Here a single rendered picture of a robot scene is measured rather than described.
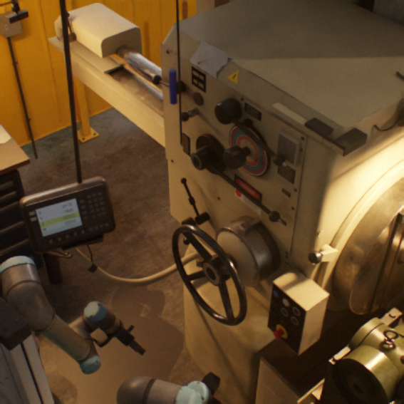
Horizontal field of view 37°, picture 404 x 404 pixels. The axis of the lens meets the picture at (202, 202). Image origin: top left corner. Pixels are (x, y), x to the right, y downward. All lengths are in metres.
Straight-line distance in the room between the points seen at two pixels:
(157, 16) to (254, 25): 2.73
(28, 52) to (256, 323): 2.47
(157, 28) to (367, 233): 3.22
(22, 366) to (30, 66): 3.15
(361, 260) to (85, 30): 1.89
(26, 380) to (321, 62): 1.23
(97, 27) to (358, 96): 1.75
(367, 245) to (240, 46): 0.74
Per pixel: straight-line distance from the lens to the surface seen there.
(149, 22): 4.80
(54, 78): 4.51
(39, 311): 2.01
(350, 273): 2.02
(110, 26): 3.22
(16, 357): 1.43
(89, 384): 3.37
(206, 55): 1.98
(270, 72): 1.87
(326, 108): 1.73
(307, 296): 1.95
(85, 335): 2.34
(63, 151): 4.75
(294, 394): 2.66
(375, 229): 1.97
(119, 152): 4.67
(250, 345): 2.73
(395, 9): 2.23
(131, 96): 3.05
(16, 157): 3.19
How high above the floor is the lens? 2.85
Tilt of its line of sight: 43 degrees down
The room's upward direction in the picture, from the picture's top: straight up
